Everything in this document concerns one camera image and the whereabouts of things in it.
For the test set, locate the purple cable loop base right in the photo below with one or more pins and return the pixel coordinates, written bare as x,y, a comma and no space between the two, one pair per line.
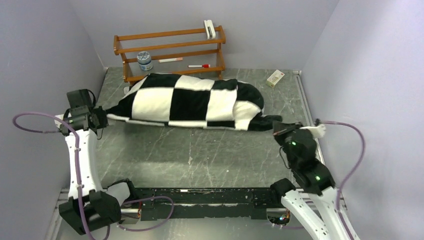
282,222

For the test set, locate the blue white round jar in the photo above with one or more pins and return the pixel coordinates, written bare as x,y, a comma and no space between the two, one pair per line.
144,60

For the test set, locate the small white green box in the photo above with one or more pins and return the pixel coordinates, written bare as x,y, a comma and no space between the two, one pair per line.
274,78

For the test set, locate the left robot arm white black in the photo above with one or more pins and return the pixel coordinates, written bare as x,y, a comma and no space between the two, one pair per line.
89,206

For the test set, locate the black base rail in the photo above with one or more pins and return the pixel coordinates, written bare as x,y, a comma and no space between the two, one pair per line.
198,203

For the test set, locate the white clip on rack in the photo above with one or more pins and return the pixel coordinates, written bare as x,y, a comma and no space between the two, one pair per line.
209,29

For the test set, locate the black white checkered pillowcase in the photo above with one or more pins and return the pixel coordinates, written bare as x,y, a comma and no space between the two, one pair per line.
190,102

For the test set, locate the wooden shelf rack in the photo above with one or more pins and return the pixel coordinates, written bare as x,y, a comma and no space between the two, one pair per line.
191,44

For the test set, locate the white marker red cap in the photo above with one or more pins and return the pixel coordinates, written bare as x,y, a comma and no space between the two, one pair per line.
201,66

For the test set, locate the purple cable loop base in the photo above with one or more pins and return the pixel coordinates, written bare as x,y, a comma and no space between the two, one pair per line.
282,222
149,214

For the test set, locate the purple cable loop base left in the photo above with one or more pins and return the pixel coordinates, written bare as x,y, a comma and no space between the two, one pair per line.
149,214

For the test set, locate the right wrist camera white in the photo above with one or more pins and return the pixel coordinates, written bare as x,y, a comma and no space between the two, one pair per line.
318,130

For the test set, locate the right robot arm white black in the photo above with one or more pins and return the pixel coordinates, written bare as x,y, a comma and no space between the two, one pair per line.
329,221

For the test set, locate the white marker pink cap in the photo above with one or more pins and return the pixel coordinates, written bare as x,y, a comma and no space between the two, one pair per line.
168,60

